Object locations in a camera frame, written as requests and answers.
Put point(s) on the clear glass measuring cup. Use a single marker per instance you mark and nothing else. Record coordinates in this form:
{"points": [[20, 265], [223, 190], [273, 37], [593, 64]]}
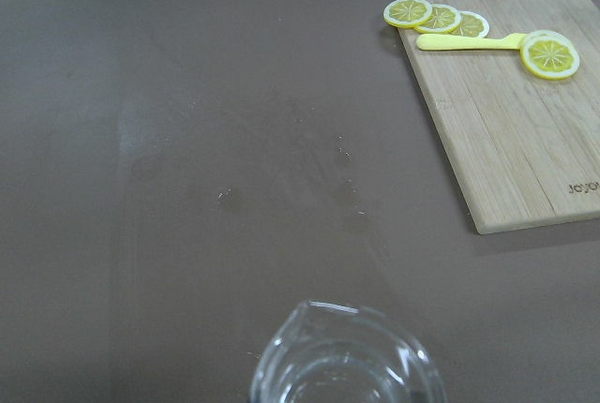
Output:
{"points": [[326, 352]]}

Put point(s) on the lemon slice at board corner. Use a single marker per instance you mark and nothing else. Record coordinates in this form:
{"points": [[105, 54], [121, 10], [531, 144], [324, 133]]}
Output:
{"points": [[407, 13]]}

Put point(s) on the middle lemon slice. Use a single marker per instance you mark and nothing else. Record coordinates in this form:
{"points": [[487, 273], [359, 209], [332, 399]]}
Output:
{"points": [[443, 19]]}

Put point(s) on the wooden cutting board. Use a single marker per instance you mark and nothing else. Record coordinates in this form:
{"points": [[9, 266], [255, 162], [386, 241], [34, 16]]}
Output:
{"points": [[524, 150]]}

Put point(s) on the yellow plastic knife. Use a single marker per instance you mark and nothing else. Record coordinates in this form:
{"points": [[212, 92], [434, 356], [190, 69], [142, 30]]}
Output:
{"points": [[443, 42]]}

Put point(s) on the lower lemon slice under knife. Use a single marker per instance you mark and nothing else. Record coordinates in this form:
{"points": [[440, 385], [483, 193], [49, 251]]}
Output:
{"points": [[548, 33]]}

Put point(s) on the top lemon slice on knife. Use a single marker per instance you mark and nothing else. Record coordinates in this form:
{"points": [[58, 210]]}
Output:
{"points": [[550, 57]]}

